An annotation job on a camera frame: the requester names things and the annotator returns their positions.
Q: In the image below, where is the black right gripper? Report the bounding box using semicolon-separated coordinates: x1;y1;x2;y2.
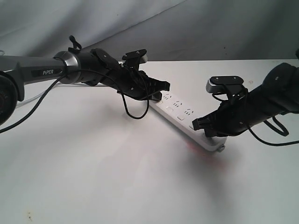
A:
192;102;255;138

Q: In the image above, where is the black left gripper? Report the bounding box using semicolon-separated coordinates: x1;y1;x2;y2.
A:
98;62;170;102

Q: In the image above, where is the white five-outlet power strip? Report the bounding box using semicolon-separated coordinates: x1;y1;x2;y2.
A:
149;92;227;152

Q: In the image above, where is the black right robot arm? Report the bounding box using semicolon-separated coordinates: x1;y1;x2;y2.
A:
192;63;299;137

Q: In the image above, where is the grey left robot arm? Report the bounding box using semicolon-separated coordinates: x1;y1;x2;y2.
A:
0;48;170;124

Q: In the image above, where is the grey backdrop cloth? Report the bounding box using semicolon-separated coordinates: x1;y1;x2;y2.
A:
0;0;299;61

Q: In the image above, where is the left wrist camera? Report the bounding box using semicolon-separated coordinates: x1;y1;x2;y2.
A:
122;49;148;66

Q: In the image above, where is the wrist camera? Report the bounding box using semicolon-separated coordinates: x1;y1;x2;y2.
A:
122;49;148;66
206;76;244;95

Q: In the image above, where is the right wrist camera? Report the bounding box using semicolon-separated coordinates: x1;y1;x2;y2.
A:
206;76;244;95

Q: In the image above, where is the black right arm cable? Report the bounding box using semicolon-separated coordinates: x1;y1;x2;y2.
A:
217;91;299;147

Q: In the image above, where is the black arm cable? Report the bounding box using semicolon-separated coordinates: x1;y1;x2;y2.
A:
217;91;299;147
0;35;150;133

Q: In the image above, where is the grey power cord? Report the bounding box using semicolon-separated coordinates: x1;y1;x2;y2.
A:
16;80;108;107

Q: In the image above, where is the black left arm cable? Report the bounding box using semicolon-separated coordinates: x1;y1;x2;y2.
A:
0;35;150;133

